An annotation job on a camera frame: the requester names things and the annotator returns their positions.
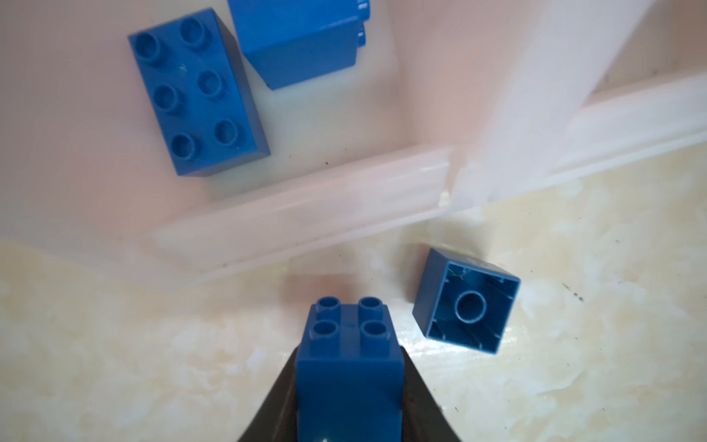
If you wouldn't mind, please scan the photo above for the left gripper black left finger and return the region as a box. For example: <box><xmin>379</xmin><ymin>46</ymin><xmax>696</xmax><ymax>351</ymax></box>
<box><xmin>238</xmin><ymin>346</ymin><xmax>299</xmax><ymax>442</ymax></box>

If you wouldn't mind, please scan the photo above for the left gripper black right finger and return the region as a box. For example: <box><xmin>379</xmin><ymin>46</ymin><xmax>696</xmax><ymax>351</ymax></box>
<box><xmin>401</xmin><ymin>347</ymin><xmax>460</xmax><ymax>442</ymax></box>

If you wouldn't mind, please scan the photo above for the dark blue lego brick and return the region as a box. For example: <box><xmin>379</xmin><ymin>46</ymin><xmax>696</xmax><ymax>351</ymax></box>
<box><xmin>412</xmin><ymin>248</ymin><xmax>521</xmax><ymax>355</ymax></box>

